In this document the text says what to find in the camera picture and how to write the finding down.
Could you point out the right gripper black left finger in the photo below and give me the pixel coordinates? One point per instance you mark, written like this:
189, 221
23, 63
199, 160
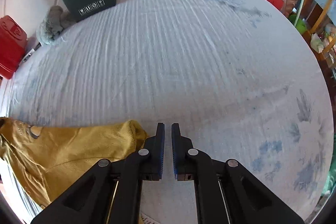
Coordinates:
109, 192

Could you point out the white striped bed sheet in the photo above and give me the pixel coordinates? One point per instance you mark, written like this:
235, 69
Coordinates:
236, 76

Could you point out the mustard yellow garment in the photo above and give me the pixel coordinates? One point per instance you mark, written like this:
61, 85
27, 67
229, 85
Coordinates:
46, 161

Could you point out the red bear suitcase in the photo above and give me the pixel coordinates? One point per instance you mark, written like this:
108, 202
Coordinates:
13, 43

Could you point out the grey plush toy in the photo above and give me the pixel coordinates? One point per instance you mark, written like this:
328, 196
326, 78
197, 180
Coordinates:
53, 25

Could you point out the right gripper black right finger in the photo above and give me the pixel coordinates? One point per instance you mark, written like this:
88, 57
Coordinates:
226, 192

